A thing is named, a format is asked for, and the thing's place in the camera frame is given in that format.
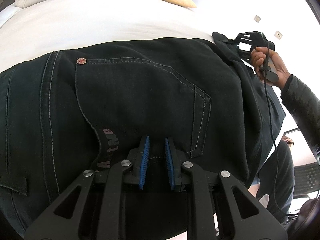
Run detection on black denim pants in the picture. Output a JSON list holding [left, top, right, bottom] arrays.
[[1, 34, 285, 236]]

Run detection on person's right hand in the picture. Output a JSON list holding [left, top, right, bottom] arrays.
[[251, 47, 290, 90]]

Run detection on person's legs in black trousers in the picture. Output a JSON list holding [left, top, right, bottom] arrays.
[[256, 140, 295, 223]]

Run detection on black mesh chair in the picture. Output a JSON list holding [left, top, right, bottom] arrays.
[[283, 127, 320, 198]]

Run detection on wall switch plate far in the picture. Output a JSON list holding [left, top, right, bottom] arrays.
[[254, 15, 261, 23]]

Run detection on wall switch plate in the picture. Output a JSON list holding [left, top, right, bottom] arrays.
[[254, 15, 261, 23], [275, 31, 283, 40]]

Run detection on wall switch plate near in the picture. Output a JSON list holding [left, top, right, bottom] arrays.
[[275, 31, 283, 40]]

